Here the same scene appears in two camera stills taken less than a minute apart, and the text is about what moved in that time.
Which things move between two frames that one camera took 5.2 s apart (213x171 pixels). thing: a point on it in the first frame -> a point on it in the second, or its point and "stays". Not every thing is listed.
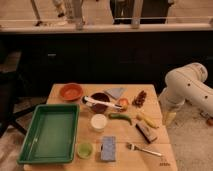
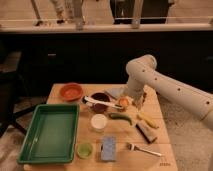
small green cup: [84, 150] stays
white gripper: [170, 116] -> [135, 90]
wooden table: [121, 128] stays
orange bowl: [71, 92] stays
